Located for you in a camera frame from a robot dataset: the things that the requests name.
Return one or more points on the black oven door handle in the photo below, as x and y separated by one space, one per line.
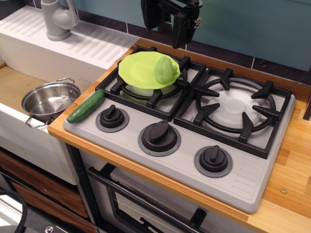
190 227

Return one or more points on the black right stove knob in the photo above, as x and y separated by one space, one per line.
213 161

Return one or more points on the white right burner cap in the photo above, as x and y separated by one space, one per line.
233 103

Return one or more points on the lime green plastic plate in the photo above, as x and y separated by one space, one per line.
138 70

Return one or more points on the stainless steel pot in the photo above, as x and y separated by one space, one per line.
46 102

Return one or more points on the dark green toy pickle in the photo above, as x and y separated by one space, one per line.
87 107

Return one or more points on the black right burner grate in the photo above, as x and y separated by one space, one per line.
260 140

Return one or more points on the white burner cap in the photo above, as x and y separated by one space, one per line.
233 103
167 91

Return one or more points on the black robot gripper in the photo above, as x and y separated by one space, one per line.
186 18

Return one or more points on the black burner grate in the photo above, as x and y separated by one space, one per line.
113 87
260 140

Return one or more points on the black stove knob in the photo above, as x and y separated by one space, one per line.
213 161
159 139
112 119

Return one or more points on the black left burner grate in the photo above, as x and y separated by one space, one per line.
113 87

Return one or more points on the grey toy stove top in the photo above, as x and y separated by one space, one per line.
243 187

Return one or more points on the white left burner cap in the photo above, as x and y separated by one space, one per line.
167 91

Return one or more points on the grey toy faucet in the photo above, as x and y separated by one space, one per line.
59 22

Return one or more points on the white toy sink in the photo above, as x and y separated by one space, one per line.
28 59

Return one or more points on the black left stove knob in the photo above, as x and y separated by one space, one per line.
112 119

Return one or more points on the wooden drawer front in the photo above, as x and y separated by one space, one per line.
45 192

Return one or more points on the light green toy cauliflower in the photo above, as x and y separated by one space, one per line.
165 71

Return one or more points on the black middle stove knob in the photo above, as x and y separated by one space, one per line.
159 139

